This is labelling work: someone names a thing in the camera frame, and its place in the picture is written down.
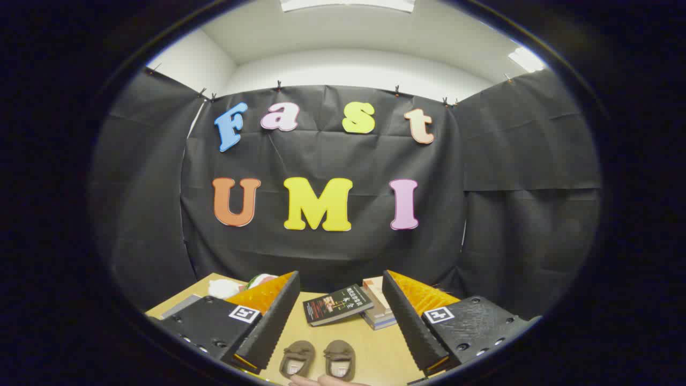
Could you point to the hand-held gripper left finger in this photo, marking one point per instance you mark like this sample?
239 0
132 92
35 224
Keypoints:
270 321

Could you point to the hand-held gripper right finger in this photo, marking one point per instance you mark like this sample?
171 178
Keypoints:
410 321

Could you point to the brown fuzzy slipper shoe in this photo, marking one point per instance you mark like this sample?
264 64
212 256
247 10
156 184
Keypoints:
340 356
297 355

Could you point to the grey fabric storage box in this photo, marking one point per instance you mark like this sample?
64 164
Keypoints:
179 306

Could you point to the blue cover book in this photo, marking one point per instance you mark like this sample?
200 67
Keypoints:
385 325

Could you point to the grey cover book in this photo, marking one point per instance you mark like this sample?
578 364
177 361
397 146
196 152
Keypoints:
381 317

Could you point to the watermelon slice plush toy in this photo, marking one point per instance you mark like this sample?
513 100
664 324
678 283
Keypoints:
262 279

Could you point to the beige cover book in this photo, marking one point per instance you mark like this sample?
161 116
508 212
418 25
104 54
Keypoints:
375 295

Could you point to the white plush toy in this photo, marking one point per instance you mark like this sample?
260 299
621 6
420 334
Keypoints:
222 288

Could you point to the black cover book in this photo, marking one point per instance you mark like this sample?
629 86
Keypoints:
337 305

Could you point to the ceiling light panel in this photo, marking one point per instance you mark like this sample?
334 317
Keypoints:
526 59
348 4

